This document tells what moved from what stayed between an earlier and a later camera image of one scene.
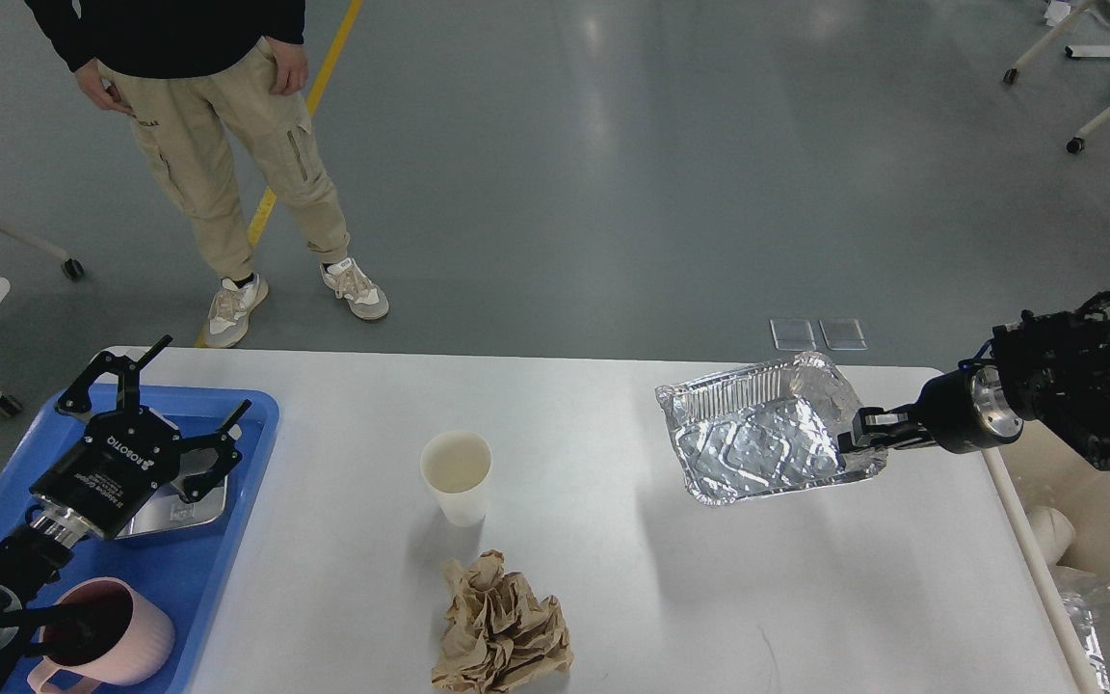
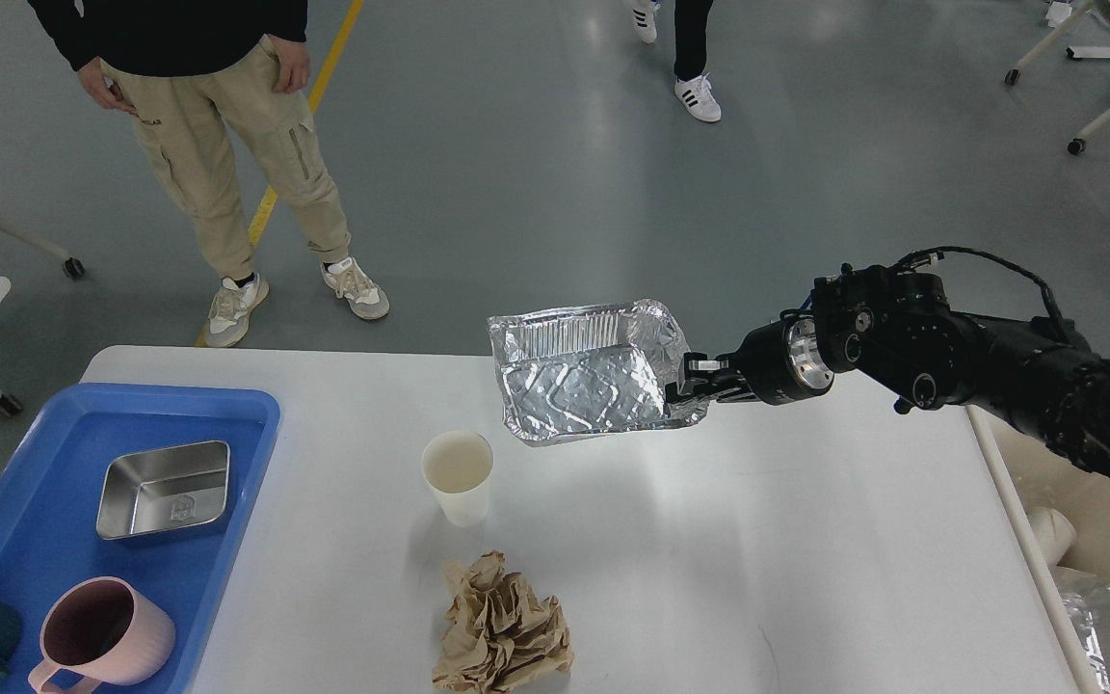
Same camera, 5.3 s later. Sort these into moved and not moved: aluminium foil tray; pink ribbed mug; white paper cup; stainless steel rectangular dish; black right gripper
Moved: aluminium foil tray; black right gripper
Not moved: pink ribbed mug; white paper cup; stainless steel rectangular dish
